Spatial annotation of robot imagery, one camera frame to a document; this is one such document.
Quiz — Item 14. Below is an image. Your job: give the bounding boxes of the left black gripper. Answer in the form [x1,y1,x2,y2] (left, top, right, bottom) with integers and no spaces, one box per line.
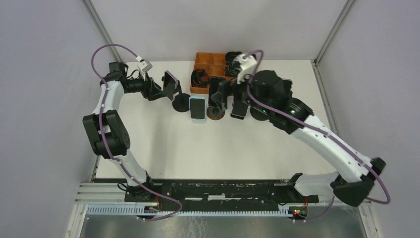
[125,71,166,102]

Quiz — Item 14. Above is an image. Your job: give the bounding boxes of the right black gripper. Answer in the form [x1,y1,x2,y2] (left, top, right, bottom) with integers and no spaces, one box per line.
[212,66,272,115]

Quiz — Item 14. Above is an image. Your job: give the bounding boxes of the phone with clear case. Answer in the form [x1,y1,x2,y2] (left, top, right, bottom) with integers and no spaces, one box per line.
[162,70,179,101]

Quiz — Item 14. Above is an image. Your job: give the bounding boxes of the black round phone stand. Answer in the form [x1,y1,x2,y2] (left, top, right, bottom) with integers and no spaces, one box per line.
[172,84,191,113]

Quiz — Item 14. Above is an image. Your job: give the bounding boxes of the brown round phone stand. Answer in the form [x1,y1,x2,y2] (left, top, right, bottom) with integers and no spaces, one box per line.
[207,106,225,120]

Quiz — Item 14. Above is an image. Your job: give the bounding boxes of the phone with blue case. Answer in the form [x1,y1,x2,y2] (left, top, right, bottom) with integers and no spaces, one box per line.
[189,96,208,123]

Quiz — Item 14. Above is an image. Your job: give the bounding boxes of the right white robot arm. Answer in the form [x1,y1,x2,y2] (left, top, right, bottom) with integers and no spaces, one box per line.
[210,70,386,207]

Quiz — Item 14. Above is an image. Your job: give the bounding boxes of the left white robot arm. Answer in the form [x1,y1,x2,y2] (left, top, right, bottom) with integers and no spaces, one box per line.
[82,61,165,202]

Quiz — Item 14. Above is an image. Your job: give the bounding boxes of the phone with white case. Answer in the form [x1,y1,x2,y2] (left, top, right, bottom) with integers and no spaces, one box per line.
[230,98,249,120]

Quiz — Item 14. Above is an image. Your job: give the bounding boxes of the black phone stand right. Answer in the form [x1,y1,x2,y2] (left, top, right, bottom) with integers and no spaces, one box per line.
[250,107,269,121]

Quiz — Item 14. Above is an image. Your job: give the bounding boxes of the phone with pale case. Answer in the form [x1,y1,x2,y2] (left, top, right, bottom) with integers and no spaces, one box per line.
[283,79,293,97]

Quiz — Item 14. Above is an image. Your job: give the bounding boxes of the orange compartment tray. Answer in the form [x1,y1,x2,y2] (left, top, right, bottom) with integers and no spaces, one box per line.
[190,52,241,94]

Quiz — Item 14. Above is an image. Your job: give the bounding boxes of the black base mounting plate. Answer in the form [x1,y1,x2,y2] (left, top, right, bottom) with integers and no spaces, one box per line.
[117,179,319,212]

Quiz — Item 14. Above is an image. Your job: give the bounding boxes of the black coiled strap middle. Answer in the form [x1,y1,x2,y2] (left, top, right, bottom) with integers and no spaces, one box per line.
[226,63,241,77]

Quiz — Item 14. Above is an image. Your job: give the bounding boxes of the black coiled strap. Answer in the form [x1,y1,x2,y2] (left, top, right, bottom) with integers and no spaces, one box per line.
[225,51,244,65]
[226,63,241,77]
[191,68,210,89]

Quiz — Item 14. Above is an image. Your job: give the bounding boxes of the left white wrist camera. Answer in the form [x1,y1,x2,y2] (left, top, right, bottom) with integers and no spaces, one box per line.
[136,56,153,79]

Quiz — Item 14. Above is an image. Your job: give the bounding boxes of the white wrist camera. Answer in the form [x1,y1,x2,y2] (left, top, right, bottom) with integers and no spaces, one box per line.
[136,56,153,79]
[234,54,258,84]

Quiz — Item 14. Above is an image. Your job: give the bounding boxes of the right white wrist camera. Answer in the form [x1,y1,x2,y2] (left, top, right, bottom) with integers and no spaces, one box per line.
[234,54,258,84]

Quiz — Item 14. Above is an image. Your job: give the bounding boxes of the black coiled strap top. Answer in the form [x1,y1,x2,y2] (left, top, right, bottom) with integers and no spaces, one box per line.
[225,51,244,65]

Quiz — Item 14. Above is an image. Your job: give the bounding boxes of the black coiled strap front left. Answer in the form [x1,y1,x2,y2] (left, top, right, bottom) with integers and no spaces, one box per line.
[191,68,210,89]

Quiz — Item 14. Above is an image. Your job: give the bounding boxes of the blue toothed cable duct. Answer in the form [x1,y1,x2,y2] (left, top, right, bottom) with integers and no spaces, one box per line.
[86,204,292,218]

